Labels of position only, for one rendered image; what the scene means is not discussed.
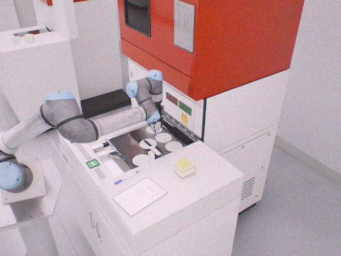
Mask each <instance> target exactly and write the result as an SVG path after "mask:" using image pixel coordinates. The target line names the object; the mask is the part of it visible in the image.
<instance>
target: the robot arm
mask: <svg viewBox="0 0 341 256"><path fill-rule="evenodd" d="M126 92H127V94H128V95H129V97H130V98H135V99H136V101H137V104H138V107H135V108H132V109H129V110H126V111H122V112H119V113H116V114H113V115H110V116H106V117H103V118H100V119H97V120H94V121H93V120H91V119H89V120H85V119H84V117H83V115H82V112H81V111H80V109H79V106H78V104H77V101H76V98H75V97H74V95H73V93H72V92H71V91H68V90H62V91H56V92H53V93H50V94H48V95H46V96H45V97H44V101H45V103H44V104H42V105H41V107H40V111H38V112H36V113H35V114H33V115H31V116H30V117H28V118H27V119H25V120H24V121H22V122H21V123H19V124H18V125H16V126H15V127H13V128H11V129H10V130H8V131H3V130H0V188H1V189H5V190H6V191H8V192H11V193H20V192H23V191H25V190H26V189H27V188H28V187H29V186H30V185H31V183H32V180H33V173H32V171H31V169H30V168H29V167H28V166H26V165H24V164H22V163H18V161H17V159H16V156H15V154H14V153H16V152H17V151H18V150H19V146H21V145H22V144H24V143H26V142H27V141H29V140H31V139H32V138H34V137H36V136H37V135H40V134H41V133H43V132H44V131H46V130H48V129H49V128H51V127H53V128H57V129H58V131H59V133H60V134H61V135H62V136H63V137H64V138H65V139H67V140H69V141H72V142H75V143H90V142H94V141H97V140H98V139H99V137H101V136H103V135H106V134H109V133H112V132H115V131H118V130H121V129H123V128H126V127H129V126H131V125H134V124H137V123H140V122H142V121H146V122H147V123H148V125H149V127H150V128H151V130H152V131H153V133H154V134H157V133H158V132H159V131H160V129H161V127H162V125H163V122H164V119H163V117H162V113H163V115H164V106H163V105H161V103H162V101H163V76H162V72H161V71H159V70H155V69H154V70H150V71H149V72H148V74H147V77H145V78H142V79H140V80H137V81H133V82H131V83H128V84H127V86H126ZM156 121H157V122H156ZM155 124H156V126H157V127H156V130H155Z"/></svg>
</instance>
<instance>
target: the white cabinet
mask: <svg viewBox="0 0 341 256"><path fill-rule="evenodd" d="M60 150H61V155H62V159H63V163H64V168H65V171H66V175H67V179H68V184H69V188H70V192H71V197H72V201H73V204H74V209H75V213H76V217H77V222H78V224H79V226H80V228H81V230H82V232H83V233H84V236H85V237H86V239H87V241H88V243H89V244H90V246H91V248H92V250H93V251H94V253H95V255H96V256H135V255H134V254H133V252H132V251H131V249H130V248H129V247H128V245H127V244H126V242H125V241H124V239H123V238H122V236H121V234H120V233H119V231H118V230H117V228H116V227H115V225H114V224H113V223H112V222H111V220H110V219H109V217H108V216H107V214H106V213H105V212H104V210H103V208H102V207H101V206H100V205H99V204H98V202H97V201H96V199H95V198H94V196H93V195H92V193H91V192H90V190H89V189H88V187H87V186H86V185H85V183H84V182H83V180H82V179H81V177H80V176H79V174H78V173H77V171H76V170H75V168H74V167H73V165H72V164H71V162H70V161H69V160H68V158H67V156H66V154H65V153H64V152H63V150H62V149H61V147H60ZM240 199H241V196H239V197H237V198H236V199H234V200H232V201H230V202H229V203H227V204H225V205H223V206H222V207H220V208H219V209H217V210H215V211H213V212H212V213H210V214H208V215H206V216H205V217H203V218H201V219H199V220H198V221H196V222H194V223H193V224H190V225H188V226H187V227H185V228H183V229H182V230H180V231H178V232H176V233H175V234H173V235H172V236H169V237H168V238H167V239H165V240H164V241H162V242H160V243H159V244H157V245H155V246H153V247H152V248H150V249H148V250H146V251H145V252H143V253H141V254H139V255H138V256H231V252H232V246H233V240H234V233H235V229H236V224H237V217H238V211H239V205H240Z"/></svg>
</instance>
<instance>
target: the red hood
mask: <svg viewBox="0 0 341 256"><path fill-rule="evenodd" d="M117 1H118V14H119V26H120V36H121V50H122V54H124V55H125V56H127V57H129V58H130V59H132V60H133V61H135V62H136V63H138V64H139V65H141V66H142V67H144V68H145V69H147V70H148V71H150V70H154V69H155V70H159V71H161V72H162V76H163V81H165V82H166V83H168V84H169V85H171V86H172V87H174V88H176V89H177V90H179V91H180V92H182V93H183V94H185V95H186V96H188V97H189V98H191V99H193V100H194V101H199V100H201V99H204V98H207V97H210V96H212V95H215V94H218V93H221V92H224V91H227V90H230V89H232V88H235V87H238V86H240V85H244V84H246V83H249V82H252V81H255V80H257V79H259V78H262V77H264V76H267V75H270V74H274V73H277V72H279V71H282V70H285V69H287V68H290V65H291V60H292V57H293V52H294V48H295V43H296V38H297V34H298V29H299V24H300V21H301V16H302V11H303V7H304V2H305V0H117Z"/></svg>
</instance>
